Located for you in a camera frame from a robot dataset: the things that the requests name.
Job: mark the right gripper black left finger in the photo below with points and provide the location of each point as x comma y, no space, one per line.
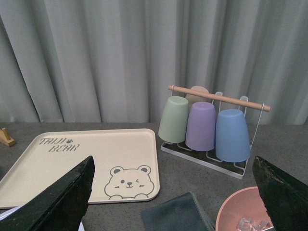
60,207

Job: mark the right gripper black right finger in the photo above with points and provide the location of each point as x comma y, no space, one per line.
285,197

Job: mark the clear ice cube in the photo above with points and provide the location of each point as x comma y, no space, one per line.
244,224
262,226

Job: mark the pink bowl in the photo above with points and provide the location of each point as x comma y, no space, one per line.
245,203

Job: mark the blue cup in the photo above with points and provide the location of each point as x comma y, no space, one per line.
232,138

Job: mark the beige bear tray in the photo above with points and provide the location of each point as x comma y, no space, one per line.
126,166

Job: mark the wooden drying rack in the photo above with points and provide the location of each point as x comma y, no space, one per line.
5,138

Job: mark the dark grey cloth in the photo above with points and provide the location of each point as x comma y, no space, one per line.
182,213

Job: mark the purple cup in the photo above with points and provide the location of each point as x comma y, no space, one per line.
200,134

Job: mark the light green cup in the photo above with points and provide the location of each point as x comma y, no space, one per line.
174,119

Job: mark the grey curtain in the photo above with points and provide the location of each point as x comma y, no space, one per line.
112,60

